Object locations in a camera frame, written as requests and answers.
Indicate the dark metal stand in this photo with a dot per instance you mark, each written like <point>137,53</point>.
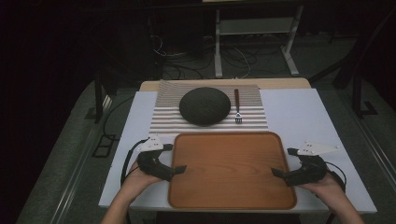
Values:
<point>99,96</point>

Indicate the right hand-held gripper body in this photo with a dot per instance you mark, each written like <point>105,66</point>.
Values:
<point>308,172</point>

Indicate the person's right hand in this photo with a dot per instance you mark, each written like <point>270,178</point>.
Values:
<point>327,186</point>

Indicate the striped placemat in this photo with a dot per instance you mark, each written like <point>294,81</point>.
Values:
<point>168,115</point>

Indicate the black stand with foot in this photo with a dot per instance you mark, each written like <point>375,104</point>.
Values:
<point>358,77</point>

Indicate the white metal stand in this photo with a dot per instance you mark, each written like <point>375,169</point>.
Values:
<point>255,26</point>

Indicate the dark round plate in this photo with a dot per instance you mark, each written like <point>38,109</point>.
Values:
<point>205,105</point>

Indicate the black floor bracket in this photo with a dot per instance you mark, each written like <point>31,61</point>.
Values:
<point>104,146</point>

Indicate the brown wooden tray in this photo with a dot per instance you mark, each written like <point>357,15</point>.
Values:
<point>232,171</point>

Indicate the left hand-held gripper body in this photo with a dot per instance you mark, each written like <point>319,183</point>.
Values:
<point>151,161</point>

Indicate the person's left hand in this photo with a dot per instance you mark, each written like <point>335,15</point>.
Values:
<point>140,180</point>

